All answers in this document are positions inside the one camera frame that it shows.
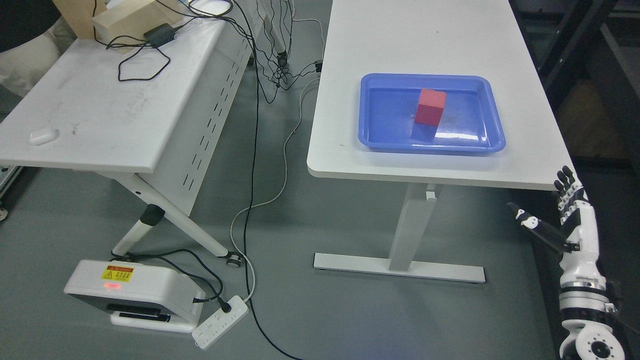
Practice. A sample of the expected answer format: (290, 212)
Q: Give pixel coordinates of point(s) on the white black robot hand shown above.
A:
(577, 239)

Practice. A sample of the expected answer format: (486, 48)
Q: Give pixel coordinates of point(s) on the pink foam block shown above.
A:
(430, 107)

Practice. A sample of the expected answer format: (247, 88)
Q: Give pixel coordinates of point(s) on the blue plastic tray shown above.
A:
(470, 123)

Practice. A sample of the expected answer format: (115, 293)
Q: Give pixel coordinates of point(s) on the white desk with tray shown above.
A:
(442, 37)

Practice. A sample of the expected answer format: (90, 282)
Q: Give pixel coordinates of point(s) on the white power strip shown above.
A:
(219, 323)

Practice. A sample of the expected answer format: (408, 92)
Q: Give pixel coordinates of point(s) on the white folding table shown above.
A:
(155, 137)

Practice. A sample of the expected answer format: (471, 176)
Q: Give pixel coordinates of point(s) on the white box device warning label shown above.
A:
(138, 295)

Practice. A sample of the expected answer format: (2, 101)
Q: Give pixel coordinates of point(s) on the black power adapter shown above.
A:
(160, 35)

